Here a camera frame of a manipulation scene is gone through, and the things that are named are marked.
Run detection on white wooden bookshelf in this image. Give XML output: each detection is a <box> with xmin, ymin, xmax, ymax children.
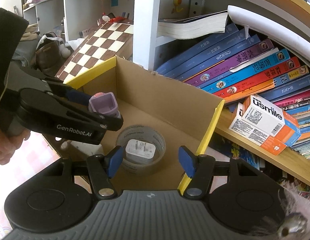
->
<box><xmin>22</xmin><ymin>0</ymin><xmax>310</xmax><ymax>188</ymax></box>

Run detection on upper orange white toothbrush box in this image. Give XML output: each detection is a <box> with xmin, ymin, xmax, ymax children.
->
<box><xmin>242</xmin><ymin>95</ymin><xmax>301</xmax><ymax>147</ymax></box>

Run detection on white sponge block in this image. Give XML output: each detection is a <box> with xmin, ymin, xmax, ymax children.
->
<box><xmin>70</xmin><ymin>141</ymin><xmax>104</xmax><ymax>156</ymax></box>

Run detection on brown white chessboard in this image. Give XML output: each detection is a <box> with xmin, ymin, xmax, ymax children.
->
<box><xmin>56</xmin><ymin>23</ymin><xmax>133</xmax><ymax>83</ymax></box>

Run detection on white open book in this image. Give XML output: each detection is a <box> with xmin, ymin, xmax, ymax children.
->
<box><xmin>157</xmin><ymin>10</ymin><xmax>228</xmax><ymax>40</ymax></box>

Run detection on brown leather bag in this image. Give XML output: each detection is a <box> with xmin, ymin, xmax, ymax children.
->
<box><xmin>35</xmin><ymin>31</ymin><xmax>63</xmax><ymax>77</ymax></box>

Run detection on orange white toothbrush box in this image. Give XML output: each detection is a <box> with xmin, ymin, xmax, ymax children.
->
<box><xmin>229</xmin><ymin>103</ymin><xmax>287</xmax><ymax>155</ymax></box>
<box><xmin>242</xmin><ymin>95</ymin><xmax>301</xmax><ymax>147</ymax></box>

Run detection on lower orange white toothbrush box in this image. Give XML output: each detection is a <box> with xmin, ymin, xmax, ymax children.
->
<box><xmin>229</xmin><ymin>103</ymin><xmax>287</xmax><ymax>155</ymax></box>

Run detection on folded grey towels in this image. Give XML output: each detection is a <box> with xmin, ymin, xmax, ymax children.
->
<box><xmin>12</xmin><ymin>23</ymin><xmax>41</xmax><ymax>67</ymax></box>

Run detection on white foam roll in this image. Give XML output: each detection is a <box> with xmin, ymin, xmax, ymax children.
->
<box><xmin>227</xmin><ymin>5</ymin><xmax>310</xmax><ymax>67</ymax></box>

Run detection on purple toy cup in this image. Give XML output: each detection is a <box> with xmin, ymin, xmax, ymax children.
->
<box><xmin>88</xmin><ymin>92</ymin><xmax>120</xmax><ymax>117</ymax></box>

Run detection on yellow cardboard box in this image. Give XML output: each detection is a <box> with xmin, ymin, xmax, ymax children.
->
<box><xmin>67</xmin><ymin>56</ymin><xmax>224</xmax><ymax>191</ymax></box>

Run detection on person left hand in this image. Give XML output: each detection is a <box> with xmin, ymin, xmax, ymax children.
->
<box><xmin>0</xmin><ymin>129</ymin><xmax>30</xmax><ymax>165</ymax></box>

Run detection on white charger plug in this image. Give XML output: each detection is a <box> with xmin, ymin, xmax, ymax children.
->
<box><xmin>125</xmin><ymin>139</ymin><xmax>156</xmax><ymax>164</ymax></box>

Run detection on clear tape roll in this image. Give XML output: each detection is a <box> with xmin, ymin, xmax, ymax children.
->
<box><xmin>116</xmin><ymin>125</ymin><xmax>166</xmax><ymax>176</ymax></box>

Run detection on pink checkered desk mat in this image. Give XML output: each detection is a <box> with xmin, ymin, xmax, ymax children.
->
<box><xmin>0</xmin><ymin>137</ymin><xmax>233</xmax><ymax>240</ymax></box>

